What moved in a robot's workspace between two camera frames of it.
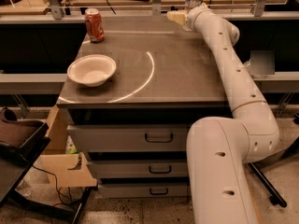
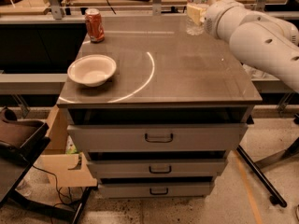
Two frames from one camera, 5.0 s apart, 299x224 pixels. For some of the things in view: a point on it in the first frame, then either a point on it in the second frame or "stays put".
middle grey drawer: [139, 168] stays put
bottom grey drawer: [145, 189] stays put
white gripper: [189, 19] to [211, 19]
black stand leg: [275, 199] stays put
